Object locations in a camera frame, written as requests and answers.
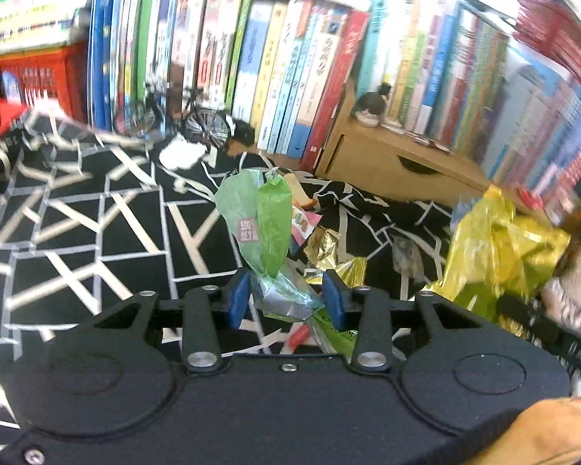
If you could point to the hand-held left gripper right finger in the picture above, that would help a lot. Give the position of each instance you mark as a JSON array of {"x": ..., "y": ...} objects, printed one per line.
[{"x": 334, "y": 300}]

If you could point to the wooden drawer organizer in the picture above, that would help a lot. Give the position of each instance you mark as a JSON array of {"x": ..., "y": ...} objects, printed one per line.
[{"x": 382, "y": 164}]

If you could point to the small cat figurine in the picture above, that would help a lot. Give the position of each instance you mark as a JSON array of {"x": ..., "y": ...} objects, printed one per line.
[{"x": 370, "y": 105}]

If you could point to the crumpled grey wrapper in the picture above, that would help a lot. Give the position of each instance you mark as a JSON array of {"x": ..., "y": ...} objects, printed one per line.
[{"x": 407, "y": 257}]

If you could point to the person's left hand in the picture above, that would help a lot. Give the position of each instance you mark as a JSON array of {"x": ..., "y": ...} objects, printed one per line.
[{"x": 557, "y": 431}]

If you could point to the stack of flat books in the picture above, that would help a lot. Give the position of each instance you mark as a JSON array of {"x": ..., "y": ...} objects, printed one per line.
[{"x": 38, "y": 14}]

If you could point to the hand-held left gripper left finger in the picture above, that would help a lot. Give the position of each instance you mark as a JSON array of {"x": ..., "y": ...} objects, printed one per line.
[{"x": 238, "y": 300}]

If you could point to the row of colourful books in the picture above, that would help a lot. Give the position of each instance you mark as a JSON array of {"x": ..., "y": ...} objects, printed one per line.
[{"x": 489, "y": 87}]

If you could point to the black white patterned blanket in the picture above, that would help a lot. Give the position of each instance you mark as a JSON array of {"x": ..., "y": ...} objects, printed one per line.
[{"x": 101, "y": 232}]

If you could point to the small gold wrapper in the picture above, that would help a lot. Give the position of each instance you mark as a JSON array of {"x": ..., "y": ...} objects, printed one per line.
[{"x": 322, "y": 247}]

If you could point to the crumpled white tissue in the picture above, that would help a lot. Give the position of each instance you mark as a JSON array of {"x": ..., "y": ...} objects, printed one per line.
[{"x": 181, "y": 152}]

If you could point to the doll with brown hair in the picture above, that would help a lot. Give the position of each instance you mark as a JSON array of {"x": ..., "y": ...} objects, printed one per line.
[{"x": 573, "y": 276}]

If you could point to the large gold foil bag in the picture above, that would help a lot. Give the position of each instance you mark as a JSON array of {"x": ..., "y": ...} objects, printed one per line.
[{"x": 494, "y": 247}]

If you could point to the small white snack packet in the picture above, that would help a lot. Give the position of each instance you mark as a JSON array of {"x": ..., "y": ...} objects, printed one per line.
[{"x": 304, "y": 225}]

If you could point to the miniature black bicycle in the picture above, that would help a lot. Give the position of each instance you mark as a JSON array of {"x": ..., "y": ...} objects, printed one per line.
[{"x": 198, "y": 118}]

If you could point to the small black object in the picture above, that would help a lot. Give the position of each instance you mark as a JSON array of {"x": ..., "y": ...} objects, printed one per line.
[{"x": 243, "y": 134}]

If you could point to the pink knitted ornament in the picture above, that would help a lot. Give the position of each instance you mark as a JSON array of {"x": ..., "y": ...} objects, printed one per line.
[{"x": 530, "y": 197}]

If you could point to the green plastic wrapper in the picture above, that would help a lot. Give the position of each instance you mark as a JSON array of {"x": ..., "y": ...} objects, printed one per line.
[
  {"x": 237, "y": 203},
  {"x": 273, "y": 223}
]

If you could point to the red plastic crate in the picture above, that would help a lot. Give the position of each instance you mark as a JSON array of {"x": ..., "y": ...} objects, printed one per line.
[{"x": 34, "y": 82}]

